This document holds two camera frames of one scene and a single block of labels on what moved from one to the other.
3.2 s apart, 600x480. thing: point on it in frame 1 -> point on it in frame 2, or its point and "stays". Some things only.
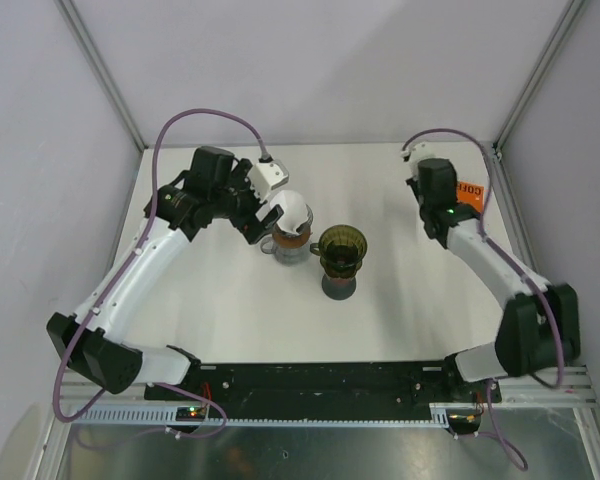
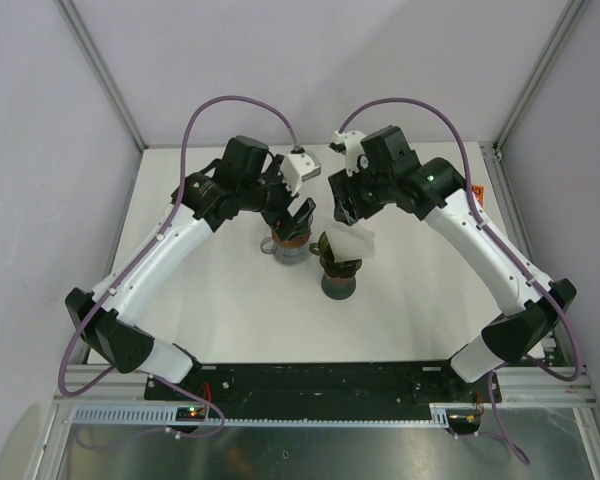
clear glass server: x=286 y=256 stays
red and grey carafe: x=338 y=288 stays
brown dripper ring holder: x=290 y=242 stays
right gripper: x=415 y=183 -> x=343 y=188
